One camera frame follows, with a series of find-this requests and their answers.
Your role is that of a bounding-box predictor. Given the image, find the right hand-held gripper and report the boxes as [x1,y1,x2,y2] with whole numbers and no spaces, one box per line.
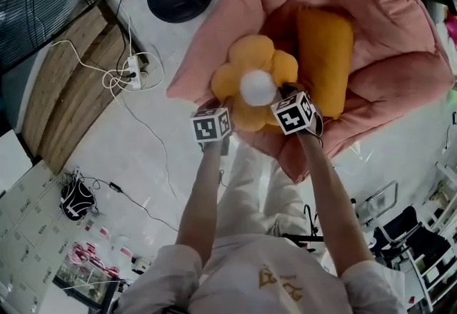
[269,82,326,138]

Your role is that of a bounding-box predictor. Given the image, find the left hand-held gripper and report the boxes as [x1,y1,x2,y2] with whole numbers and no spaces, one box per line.
[189,98,236,157]

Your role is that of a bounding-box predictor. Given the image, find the yellow rectangular pillow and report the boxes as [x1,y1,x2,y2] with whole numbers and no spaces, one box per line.
[295,6,356,121]

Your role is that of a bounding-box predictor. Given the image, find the yellow flower-shaped pillow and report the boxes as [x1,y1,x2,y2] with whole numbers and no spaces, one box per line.
[210,34,300,133]

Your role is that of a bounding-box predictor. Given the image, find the pink padded storage bin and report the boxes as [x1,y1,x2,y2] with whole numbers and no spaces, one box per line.
[166,0,456,185]

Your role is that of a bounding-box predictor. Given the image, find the person's left forearm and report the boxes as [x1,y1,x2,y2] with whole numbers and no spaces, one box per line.
[175,140,225,270]

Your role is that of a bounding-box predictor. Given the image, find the person's right forearm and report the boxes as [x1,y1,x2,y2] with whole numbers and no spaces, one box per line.
[295,131,376,277]

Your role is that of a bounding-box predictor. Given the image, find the person's white trousers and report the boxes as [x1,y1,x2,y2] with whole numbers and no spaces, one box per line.
[215,143,312,239]

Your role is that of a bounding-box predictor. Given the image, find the white power strip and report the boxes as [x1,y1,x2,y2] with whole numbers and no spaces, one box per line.
[126,56,141,90]

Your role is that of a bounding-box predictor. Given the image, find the black floor stand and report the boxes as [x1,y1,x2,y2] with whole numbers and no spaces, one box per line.
[283,202,326,253]

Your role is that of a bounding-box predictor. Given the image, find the wooden pallet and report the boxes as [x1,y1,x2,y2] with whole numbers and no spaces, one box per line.
[21,5,150,176]

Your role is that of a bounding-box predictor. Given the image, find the black bag with white stripes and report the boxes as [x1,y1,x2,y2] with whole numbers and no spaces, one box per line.
[59,176,100,223]

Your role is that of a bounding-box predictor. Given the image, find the person's white shirt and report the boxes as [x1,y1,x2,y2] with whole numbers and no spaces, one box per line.
[113,233,408,314]

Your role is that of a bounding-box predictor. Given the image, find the black office chair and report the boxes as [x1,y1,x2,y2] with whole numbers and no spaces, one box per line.
[377,205,451,273]

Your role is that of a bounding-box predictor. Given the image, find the white shelf rack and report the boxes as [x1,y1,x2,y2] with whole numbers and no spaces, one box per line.
[410,161,457,308]

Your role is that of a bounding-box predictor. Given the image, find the glass display case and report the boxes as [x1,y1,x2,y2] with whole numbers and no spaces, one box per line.
[52,258,121,314]

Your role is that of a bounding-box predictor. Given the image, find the white locker cabinet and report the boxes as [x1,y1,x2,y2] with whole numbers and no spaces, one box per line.
[0,161,92,314]

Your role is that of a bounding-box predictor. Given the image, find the long white floor cable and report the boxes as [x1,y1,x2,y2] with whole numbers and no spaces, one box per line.
[109,86,180,232]

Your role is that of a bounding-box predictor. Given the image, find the black adapter with cable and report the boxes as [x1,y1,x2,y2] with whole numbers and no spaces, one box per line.
[93,176,179,233]

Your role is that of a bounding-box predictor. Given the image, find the chrome metal frame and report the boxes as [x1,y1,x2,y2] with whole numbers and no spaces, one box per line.
[356,180,400,225]

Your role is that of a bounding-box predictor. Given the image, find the black fan cable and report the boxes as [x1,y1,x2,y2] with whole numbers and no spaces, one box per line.
[114,0,151,75]

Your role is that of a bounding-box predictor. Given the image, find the white power cable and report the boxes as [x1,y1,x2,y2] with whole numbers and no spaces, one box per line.
[51,39,166,93]

